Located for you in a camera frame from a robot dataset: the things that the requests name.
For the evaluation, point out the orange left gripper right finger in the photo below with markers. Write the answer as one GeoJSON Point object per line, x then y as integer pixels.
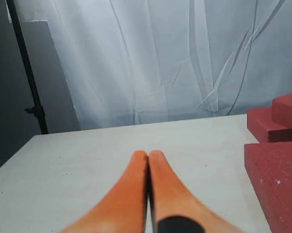
{"type": "Point", "coordinates": [174, 209]}

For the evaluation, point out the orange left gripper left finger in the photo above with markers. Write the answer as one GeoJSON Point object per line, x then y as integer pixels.
{"type": "Point", "coordinates": [123, 209]}

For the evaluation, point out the red brick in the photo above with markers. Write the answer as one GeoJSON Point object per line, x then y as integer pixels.
{"type": "Point", "coordinates": [269, 168]}
{"type": "Point", "coordinates": [260, 124]}
{"type": "Point", "coordinates": [282, 110]}

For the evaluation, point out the red brick stacked top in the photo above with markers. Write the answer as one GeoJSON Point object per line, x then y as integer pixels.
{"type": "Point", "coordinates": [282, 110]}

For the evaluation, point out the black stand pole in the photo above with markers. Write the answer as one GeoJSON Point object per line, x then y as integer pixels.
{"type": "Point", "coordinates": [37, 110]}

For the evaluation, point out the grey panel board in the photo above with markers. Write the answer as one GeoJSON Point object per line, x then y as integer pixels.
{"type": "Point", "coordinates": [50, 80]}

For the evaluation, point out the white backdrop curtain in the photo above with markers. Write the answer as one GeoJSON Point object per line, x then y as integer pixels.
{"type": "Point", "coordinates": [130, 62]}

